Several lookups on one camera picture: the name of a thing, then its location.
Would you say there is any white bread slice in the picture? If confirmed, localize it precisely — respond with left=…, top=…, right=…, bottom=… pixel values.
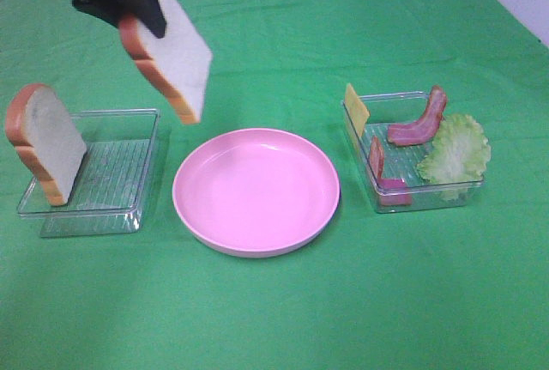
left=118, top=0, right=213, bottom=124

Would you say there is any yellow cheese slice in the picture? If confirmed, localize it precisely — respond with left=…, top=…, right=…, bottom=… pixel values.
left=343, top=83, right=370, bottom=153

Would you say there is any bacon strip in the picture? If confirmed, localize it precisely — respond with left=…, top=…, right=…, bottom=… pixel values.
left=387, top=85, right=447, bottom=146
left=368, top=136, right=412, bottom=207

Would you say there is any green lettuce leaf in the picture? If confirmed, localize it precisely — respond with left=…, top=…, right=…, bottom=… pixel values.
left=416, top=114, right=491, bottom=185

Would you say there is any standing bread slice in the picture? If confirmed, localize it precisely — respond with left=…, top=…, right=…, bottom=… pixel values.
left=4, top=83, right=87, bottom=206

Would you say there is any clear left bread tray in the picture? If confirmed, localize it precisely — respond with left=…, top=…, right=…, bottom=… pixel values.
left=16, top=108, right=160, bottom=238

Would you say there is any pink round plate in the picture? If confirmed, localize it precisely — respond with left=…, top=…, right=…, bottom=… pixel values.
left=172, top=128, right=340, bottom=258

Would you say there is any clear right ingredient tray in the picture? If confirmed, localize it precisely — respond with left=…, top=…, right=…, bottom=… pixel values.
left=341, top=91, right=484, bottom=213

